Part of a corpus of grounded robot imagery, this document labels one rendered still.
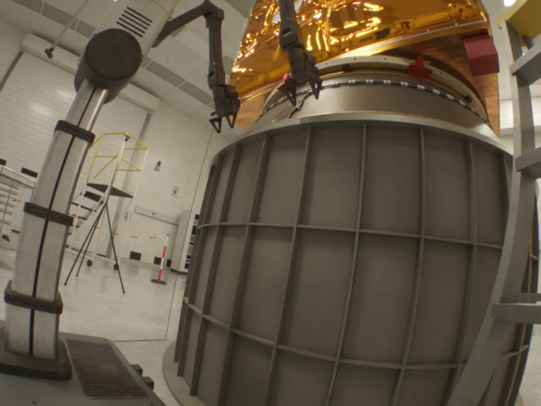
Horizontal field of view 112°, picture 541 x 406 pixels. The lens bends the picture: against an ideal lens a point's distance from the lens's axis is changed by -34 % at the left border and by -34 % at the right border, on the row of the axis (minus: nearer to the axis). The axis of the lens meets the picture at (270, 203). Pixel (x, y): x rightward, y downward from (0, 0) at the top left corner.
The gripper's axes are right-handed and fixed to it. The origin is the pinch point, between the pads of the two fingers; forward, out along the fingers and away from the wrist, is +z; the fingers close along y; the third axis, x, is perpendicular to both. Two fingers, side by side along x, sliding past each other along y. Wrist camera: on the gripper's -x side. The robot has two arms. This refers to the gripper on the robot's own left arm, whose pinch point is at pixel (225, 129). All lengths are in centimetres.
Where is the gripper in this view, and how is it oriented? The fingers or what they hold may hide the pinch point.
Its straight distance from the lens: 128.5
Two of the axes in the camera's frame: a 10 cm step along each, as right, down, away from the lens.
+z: 1.8, 9.7, 1.4
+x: -6.6, 2.3, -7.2
